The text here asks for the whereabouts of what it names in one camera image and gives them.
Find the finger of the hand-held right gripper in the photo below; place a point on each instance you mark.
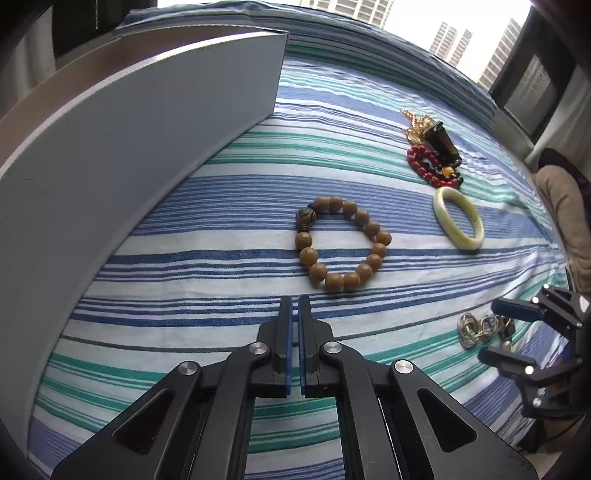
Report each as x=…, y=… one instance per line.
x=512, y=307
x=503, y=360

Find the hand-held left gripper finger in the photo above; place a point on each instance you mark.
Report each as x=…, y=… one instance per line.
x=289, y=350
x=301, y=350

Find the pale green jade bangle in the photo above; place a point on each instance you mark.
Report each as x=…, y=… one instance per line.
x=467, y=242

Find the grey storage box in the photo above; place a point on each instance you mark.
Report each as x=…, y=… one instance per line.
x=115, y=161

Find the person's beige trouser leg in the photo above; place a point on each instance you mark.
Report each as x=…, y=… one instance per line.
x=565, y=217

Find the dark cloth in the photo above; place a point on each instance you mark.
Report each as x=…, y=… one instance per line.
x=561, y=159

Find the glass window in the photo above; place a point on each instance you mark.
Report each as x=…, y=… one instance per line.
x=415, y=18

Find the dark window blind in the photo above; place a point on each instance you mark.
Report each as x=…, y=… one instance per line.
x=101, y=23

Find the white curtain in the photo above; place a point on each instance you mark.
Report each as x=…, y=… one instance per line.
x=23, y=60

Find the dark window frame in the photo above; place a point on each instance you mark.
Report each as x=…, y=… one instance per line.
x=531, y=83

